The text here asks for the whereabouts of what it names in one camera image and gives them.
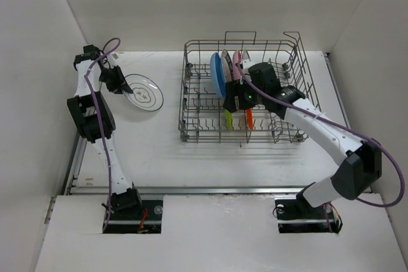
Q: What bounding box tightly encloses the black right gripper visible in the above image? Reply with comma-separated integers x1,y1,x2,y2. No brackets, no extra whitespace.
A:
222,77,266,113

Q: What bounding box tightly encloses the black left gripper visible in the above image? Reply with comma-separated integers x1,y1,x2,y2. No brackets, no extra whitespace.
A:
98,65,132,95

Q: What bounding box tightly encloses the white plate green rim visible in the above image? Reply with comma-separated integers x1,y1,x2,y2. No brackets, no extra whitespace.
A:
123,74,164,112

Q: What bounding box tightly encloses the blue plate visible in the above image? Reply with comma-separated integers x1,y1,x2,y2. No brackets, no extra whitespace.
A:
210,52,226,99

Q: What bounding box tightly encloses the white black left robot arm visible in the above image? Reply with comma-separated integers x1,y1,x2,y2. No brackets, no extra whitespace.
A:
67,45,143,219

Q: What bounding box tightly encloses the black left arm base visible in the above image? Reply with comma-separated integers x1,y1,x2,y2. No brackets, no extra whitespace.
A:
102,199,164,234

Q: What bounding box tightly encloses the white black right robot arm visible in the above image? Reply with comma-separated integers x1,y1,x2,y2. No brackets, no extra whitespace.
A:
220,59,382,217

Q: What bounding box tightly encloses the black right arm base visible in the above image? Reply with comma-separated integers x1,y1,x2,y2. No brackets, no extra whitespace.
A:
272,198,343,234

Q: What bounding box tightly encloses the white plate dark patterned rim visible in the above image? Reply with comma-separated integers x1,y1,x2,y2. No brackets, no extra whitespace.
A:
221,49,234,82

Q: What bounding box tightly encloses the pink plate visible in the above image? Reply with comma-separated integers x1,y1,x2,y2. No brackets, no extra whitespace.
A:
232,50,241,80

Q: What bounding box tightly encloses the white plate orange sunburst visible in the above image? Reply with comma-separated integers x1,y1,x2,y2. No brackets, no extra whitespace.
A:
241,49,250,59

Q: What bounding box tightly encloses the grey wire dish rack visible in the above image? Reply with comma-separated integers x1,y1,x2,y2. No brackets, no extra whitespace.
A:
178,31,319,144

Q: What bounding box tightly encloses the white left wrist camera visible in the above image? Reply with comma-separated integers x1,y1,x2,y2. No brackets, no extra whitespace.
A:
106,53,118,69

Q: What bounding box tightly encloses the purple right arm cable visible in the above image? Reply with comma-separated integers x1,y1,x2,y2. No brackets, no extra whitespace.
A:
235,61,408,233

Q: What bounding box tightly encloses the aluminium front rail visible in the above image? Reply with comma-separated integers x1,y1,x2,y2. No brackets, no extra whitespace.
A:
66,186,302,195

